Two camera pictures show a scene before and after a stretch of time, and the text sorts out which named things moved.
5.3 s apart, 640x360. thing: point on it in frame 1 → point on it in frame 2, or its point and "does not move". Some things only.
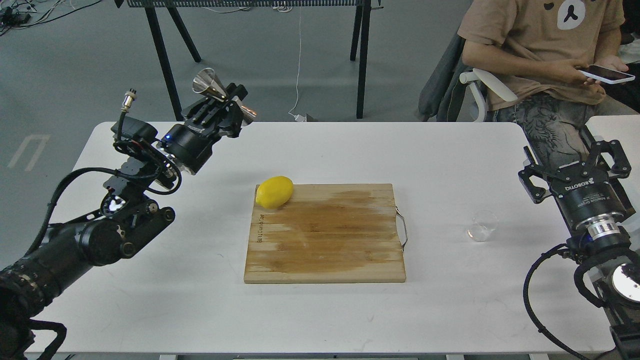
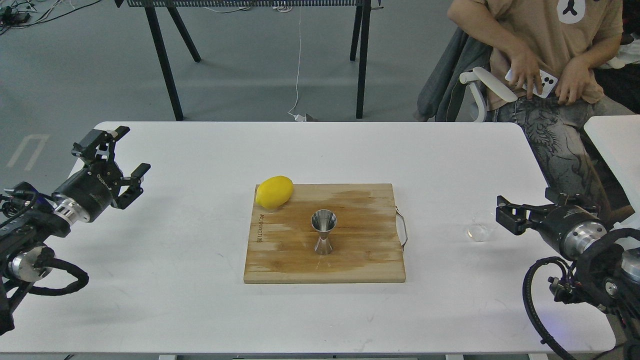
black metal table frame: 360,33 does not move
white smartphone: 604,74 → 548,82
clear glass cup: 483,222 does not move
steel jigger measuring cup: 205,81 → 323,220
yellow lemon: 275,192 does not move
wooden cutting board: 326,233 does not move
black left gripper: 190,145 → 94,187
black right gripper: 586,192 → 573,223
